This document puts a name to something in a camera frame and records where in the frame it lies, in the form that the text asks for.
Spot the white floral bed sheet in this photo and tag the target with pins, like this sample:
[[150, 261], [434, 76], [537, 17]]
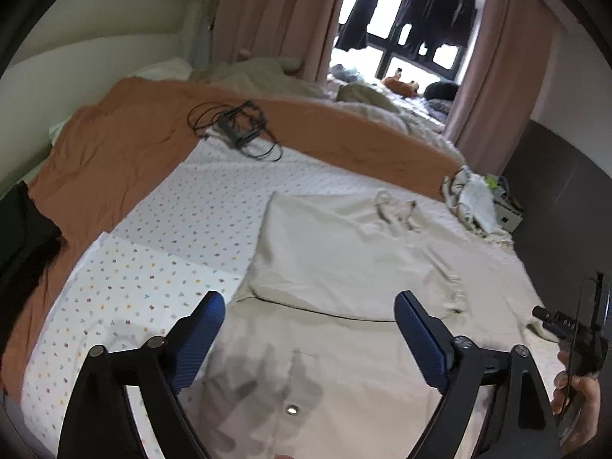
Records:
[[167, 229]]

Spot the black cushion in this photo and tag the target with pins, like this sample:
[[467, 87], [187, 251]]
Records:
[[442, 91]]

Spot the hanging dark clothes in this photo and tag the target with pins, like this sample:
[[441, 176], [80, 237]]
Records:
[[430, 5]]

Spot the pink curtain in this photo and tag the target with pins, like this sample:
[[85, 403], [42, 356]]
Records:
[[507, 57], [282, 14]]

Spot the orange blanket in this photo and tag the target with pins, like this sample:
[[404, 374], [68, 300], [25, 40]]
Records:
[[119, 153]]

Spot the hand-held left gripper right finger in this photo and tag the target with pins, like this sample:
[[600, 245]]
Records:
[[420, 339]]

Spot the white pillow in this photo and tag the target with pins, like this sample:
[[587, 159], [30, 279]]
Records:
[[162, 69]]

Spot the person's right hand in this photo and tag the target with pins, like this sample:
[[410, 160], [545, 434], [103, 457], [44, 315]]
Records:
[[581, 406]]

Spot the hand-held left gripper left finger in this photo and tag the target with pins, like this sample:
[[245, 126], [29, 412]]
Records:
[[201, 339]]

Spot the orange plush toy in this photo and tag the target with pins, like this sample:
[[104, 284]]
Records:
[[401, 85]]

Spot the olive beige blanket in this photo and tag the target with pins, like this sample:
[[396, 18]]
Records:
[[366, 95]]

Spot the beige duvet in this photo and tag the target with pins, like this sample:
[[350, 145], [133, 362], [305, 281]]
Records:
[[248, 74]]

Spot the light crumpled bedding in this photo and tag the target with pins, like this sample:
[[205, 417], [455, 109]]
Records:
[[420, 110]]

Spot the patterned white cloth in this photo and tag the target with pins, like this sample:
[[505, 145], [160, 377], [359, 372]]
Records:
[[471, 201]]

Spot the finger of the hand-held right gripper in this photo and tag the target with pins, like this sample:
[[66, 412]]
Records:
[[557, 322]]

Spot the large beige garment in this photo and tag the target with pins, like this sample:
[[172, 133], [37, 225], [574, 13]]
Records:
[[344, 267]]

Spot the white box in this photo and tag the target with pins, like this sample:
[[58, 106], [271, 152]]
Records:
[[509, 215]]

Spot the black cloth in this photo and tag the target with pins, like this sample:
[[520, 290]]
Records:
[[24, 239]]

